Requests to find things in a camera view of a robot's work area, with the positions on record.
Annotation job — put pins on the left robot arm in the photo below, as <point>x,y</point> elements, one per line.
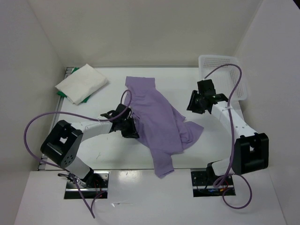
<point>63,142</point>

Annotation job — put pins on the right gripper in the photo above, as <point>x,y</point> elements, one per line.
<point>192,105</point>

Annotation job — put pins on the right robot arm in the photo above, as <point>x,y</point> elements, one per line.
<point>250,149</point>

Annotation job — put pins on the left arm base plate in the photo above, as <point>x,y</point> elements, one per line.
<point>97,187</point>

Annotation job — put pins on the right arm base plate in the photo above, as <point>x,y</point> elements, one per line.
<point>202,185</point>

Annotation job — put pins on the purple t-shirt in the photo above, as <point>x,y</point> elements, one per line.
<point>160,126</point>

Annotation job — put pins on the white t-shirt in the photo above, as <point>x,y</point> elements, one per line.
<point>81,84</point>

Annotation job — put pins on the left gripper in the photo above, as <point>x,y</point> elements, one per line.
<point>132,132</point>

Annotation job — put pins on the green t-shirt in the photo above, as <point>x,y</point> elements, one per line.
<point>61,94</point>

